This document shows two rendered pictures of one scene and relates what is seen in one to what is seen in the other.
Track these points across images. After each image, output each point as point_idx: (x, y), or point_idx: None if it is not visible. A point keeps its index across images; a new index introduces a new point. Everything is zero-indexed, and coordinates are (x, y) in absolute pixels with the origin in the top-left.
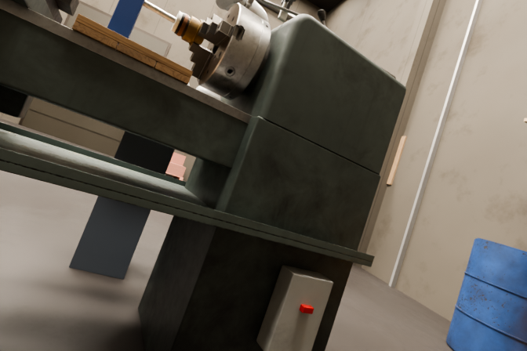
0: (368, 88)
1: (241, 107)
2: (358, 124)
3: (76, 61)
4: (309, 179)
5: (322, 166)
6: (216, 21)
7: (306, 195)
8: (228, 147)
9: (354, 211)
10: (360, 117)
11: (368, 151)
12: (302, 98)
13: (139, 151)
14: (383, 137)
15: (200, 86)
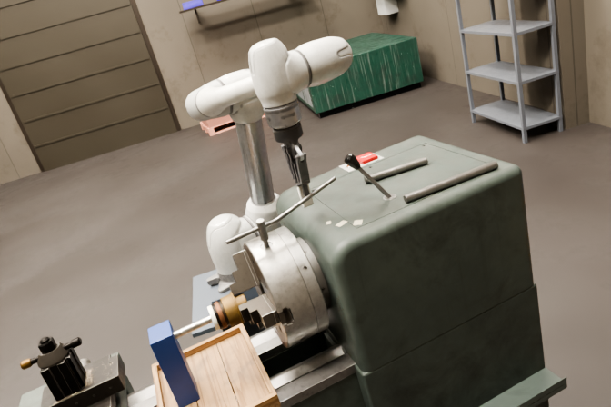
0: (465, 230)
1: (334, 329)
2: (476, 272)
3: None
4: (451, 367)
5: (458, 344)
6: (243, 265)
7: (456, 380)
8: (352, 402)
9: (520, 342)
10: (474, 264)
11: (505, 281)
12: (395, 320)
13: (247, 331)
14: (516, 251)
15: (250, 208)
